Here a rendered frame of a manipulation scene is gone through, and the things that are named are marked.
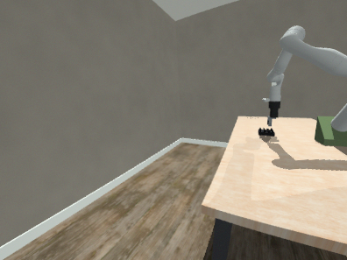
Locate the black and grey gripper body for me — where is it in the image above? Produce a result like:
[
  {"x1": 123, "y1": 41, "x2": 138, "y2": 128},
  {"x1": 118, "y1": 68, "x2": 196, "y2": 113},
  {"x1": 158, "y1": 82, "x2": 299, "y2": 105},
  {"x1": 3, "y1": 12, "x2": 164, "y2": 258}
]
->
[{"x1": 263, "y1": 95, "x2": 280, "y2": 118}]

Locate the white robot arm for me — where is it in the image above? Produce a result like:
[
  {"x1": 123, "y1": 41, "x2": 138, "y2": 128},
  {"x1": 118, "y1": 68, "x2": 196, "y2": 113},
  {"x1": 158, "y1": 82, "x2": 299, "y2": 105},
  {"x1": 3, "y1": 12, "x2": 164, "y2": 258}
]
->
[{"x1": 267, "y1": 26, "x2": 347, "y2": 132}]

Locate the black knob box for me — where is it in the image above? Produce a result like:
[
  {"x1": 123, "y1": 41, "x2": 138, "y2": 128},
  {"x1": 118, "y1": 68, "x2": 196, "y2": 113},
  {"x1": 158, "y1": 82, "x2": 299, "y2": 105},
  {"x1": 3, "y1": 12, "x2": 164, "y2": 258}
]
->
[{"x1": 258, "y1": 128, "x2": 275, "y2": 137}]

